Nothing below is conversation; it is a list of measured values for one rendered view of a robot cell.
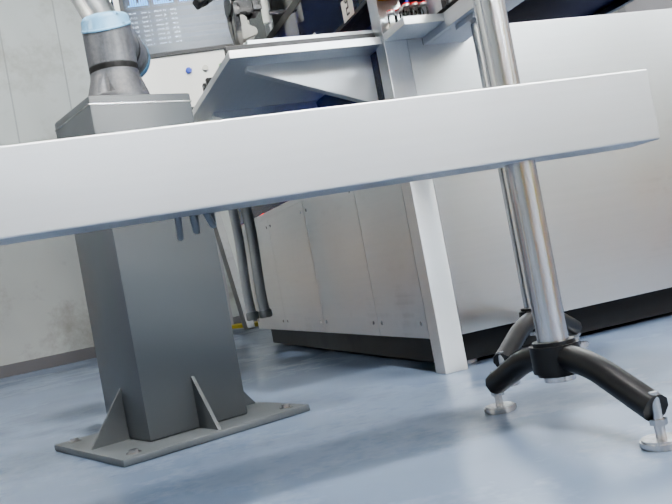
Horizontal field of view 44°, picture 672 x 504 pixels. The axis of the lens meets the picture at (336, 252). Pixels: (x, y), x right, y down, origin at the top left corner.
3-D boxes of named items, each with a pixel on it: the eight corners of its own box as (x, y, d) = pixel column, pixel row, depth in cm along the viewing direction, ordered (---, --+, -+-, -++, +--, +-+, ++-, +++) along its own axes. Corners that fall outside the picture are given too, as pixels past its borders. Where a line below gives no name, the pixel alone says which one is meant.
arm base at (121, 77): (101, 100, 189) (93, 57, 189) (79, 117, 201) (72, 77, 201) (162, 98, 198) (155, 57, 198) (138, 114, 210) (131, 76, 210)
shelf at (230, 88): (328, 106, 281) (327, 100, 281) (409, 41, 215) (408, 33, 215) (188, 122, 266) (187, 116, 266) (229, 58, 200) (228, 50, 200)
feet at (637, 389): (511, 404, 158) (497, 332, 158) (702, 442, 110) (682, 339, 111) (474, 414, 155) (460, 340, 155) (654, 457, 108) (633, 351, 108)
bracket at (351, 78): (375, 104, 223) (366, 57, 223) (379, 101, 220) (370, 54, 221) (253, 119, 212) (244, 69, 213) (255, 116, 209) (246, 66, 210)
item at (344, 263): (444, 308, 437) (413, 144, 439) (751, 301, 241) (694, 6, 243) (261, 346, 405) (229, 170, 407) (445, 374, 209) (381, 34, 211)
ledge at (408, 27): (433, 36, 215) (432, 29, 215) (456, 19, 203) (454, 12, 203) (384, 41, 211) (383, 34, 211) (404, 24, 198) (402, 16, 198)
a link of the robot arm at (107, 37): (81, 66, 193) (70, 9, 194) (98, 79, 207) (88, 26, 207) (131, 56, 193) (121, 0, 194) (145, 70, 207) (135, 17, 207)
